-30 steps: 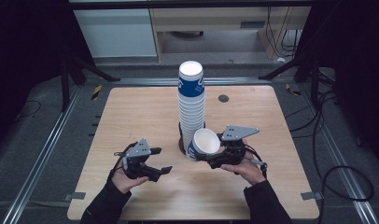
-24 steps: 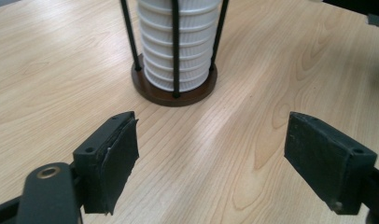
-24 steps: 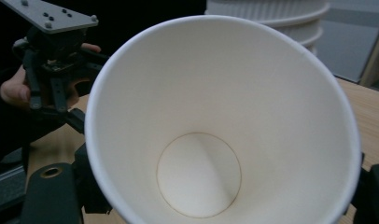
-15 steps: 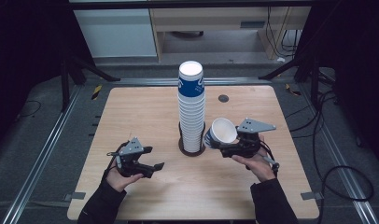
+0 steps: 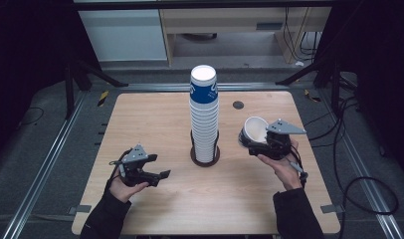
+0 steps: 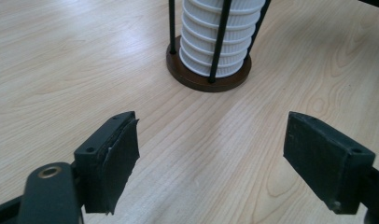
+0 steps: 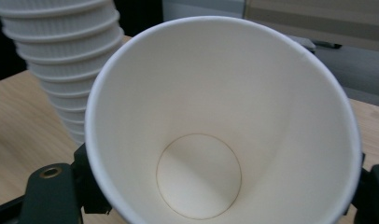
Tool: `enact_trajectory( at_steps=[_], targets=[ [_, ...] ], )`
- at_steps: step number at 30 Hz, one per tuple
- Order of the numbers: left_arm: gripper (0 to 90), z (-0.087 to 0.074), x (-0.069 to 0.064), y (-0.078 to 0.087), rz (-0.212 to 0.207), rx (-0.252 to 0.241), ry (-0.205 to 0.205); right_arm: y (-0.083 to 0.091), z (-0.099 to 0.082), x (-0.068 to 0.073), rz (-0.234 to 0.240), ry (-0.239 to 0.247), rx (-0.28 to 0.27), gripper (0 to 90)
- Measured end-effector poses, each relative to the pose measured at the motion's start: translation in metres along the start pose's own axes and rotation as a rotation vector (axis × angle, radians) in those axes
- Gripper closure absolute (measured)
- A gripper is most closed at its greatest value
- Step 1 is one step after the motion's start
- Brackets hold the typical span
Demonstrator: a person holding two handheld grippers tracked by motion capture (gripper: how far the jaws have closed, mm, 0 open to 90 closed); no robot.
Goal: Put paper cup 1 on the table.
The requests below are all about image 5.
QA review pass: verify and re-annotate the stack of white paper cups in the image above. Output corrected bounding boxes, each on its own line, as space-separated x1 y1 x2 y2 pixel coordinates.
189 64 221 164

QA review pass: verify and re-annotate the bundle of black desk cables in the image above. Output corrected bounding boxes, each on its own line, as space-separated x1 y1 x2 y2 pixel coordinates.
283 7 323 63

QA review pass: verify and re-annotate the grey table bracket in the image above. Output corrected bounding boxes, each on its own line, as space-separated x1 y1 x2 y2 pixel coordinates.
68 204 93 215
319 204 345 214

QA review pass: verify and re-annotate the black metal stand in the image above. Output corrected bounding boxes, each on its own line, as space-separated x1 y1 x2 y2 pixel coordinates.
64 59 129 120
275 59 344 118

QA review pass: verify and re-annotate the white cabinet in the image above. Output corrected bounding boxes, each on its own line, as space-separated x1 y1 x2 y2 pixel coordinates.
78 9 168 63

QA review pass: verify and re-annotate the person's right hand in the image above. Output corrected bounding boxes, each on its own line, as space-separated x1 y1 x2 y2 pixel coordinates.
257 138 304 192

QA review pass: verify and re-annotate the person's left hand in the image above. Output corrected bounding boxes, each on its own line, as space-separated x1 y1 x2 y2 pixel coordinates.
107 178 150 204

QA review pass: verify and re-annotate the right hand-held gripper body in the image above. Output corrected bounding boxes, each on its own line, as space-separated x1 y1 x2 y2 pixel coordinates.
255 118 307 161

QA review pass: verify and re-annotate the hand-held gripper cable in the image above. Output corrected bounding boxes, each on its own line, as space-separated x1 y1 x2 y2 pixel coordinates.
104 148 132 192
288 150 309 190

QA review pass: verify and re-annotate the thin black floor cable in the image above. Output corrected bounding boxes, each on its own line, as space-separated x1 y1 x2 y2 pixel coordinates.
15 107 45 128

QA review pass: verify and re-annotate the black curtain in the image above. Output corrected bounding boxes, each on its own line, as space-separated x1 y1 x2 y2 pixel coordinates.
317 0 404 183
0 0 101 160

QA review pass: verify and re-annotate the black wire cup holder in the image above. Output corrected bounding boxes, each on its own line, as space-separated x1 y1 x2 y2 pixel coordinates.
189 128 222 168

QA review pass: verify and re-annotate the metal floor rail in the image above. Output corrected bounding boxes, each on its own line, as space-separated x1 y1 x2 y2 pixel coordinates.
317 91 404 239
0 91 89 239
119 82 291 93

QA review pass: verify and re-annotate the left hand-held gripper cable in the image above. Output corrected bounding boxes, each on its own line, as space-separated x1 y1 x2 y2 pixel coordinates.
104 148 132 192

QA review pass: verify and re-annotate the right hand-held gripper cable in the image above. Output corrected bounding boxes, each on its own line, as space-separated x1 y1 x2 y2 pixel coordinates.
288 150 309 190

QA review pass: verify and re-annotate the blue white paper cup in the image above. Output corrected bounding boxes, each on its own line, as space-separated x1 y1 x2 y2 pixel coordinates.
238 116 271 150

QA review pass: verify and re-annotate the long black floor cable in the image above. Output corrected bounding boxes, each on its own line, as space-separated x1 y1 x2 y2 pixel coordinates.
303 96 400 239

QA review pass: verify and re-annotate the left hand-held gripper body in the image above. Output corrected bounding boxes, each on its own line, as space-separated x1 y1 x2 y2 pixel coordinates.
118 143 158 187

